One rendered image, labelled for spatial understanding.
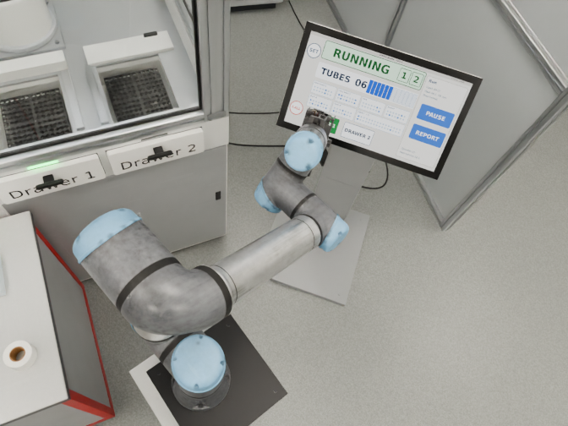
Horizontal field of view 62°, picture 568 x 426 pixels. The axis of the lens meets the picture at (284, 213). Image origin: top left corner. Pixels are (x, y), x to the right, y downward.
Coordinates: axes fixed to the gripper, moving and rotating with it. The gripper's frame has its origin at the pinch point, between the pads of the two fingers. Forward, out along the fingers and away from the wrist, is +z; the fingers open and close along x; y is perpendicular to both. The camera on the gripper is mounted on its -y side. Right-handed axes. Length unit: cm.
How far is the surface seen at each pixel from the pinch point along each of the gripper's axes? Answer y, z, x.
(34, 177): -35, -14, 71
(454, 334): -84, 71, -88
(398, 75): 19.7, 15.1, -16.1
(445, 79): 22.4, 15.1, -28.6
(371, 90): 13.4, 15.0, -10.4
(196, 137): -15.8, 10.7, 35.6
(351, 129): 0.9, 15.0, -8.7
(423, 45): 31, 123, -30
